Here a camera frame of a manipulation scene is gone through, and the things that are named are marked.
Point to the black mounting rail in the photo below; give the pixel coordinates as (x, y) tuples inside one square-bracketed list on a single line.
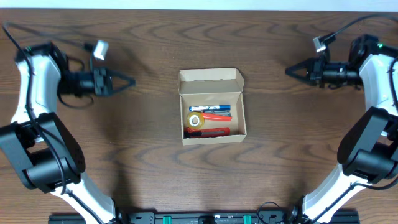
[(269, 216)]

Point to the open cardboard box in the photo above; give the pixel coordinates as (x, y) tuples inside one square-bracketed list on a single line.
[(214, 86)]

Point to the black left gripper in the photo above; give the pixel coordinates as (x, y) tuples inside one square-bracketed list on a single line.
[(101, 81)]

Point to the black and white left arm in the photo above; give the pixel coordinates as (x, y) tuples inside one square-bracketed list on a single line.
[(40, 148)]

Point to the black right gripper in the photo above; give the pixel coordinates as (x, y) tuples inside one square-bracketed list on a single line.
[(315, 71)]

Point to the red and black stapler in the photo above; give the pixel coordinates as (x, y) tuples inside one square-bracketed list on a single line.
[(219, 115)]

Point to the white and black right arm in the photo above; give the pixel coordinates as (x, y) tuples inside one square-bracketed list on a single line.
[(367, 155)]

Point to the red utility knife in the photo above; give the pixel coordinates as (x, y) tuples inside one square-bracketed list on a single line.
[(206, 133)]

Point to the blue whiteboard marker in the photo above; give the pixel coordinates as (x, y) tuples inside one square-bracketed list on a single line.
[(210, 108)]

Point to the yellow tape roll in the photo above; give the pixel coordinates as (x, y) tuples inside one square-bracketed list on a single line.
[(195, 120)]

